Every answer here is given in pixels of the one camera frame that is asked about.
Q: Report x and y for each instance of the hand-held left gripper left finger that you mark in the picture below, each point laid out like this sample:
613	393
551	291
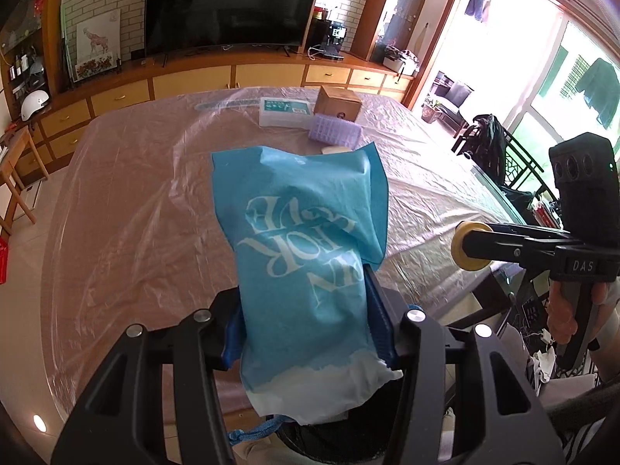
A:
232	344

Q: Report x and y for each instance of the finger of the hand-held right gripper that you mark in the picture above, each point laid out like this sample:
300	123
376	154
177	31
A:
513	251
533	233

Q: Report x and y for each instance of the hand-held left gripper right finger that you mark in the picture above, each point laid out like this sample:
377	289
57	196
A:
380	319

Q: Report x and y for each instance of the yellow tape roll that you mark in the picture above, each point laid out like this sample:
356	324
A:
457	252

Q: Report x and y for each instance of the blue bag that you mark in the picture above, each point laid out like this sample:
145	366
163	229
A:
300	252

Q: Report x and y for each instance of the black bin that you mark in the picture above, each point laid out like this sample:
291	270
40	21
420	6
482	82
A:
339	438

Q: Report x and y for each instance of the person's right hand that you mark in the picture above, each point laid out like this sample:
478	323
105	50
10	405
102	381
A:
559	312

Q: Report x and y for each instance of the glass top dark table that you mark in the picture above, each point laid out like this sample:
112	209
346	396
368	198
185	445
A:
489	295

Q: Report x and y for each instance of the hanging green shirt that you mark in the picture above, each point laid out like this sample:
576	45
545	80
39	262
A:
598	87

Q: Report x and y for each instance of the white crumpled plastic bag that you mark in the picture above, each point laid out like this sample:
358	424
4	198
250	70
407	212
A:
542	370

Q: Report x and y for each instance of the potted plant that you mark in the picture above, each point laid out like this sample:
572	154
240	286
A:
432	110

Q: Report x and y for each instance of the dark sofa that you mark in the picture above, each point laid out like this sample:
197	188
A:
453	94

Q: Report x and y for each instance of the purple plastic basket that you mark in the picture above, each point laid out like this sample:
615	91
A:
334	128

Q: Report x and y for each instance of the white storage box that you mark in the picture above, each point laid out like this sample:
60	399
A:
399	63

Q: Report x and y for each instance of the hanging dark garment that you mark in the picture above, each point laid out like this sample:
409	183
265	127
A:
475	2

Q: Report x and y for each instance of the brown cardboard box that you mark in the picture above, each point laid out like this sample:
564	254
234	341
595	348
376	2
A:
339	101

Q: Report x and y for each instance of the white plastic box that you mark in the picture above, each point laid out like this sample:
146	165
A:
286	111

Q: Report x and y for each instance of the glass door display cabinet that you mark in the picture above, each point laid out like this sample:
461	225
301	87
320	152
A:
402	9

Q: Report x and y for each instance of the wooden sideboard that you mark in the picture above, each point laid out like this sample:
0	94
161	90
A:
193	82

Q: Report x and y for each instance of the black coffee machine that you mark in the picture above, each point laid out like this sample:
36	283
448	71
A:
334	38

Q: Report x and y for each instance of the small wooden side table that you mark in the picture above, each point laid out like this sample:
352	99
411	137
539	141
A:
19	155

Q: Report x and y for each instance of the red flower picture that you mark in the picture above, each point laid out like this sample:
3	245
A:
94	67

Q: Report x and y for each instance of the white helmet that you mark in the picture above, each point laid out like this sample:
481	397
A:
35	104

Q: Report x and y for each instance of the giraffe picture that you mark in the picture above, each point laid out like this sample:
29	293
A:
99	34

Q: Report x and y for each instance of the grey helmet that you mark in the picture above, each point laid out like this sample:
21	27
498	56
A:
37	69

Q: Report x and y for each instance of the large black television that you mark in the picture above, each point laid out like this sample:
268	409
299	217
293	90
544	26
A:
227	5

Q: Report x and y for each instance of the wooden shelf cabinet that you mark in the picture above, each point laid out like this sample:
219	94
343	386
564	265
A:
53	19

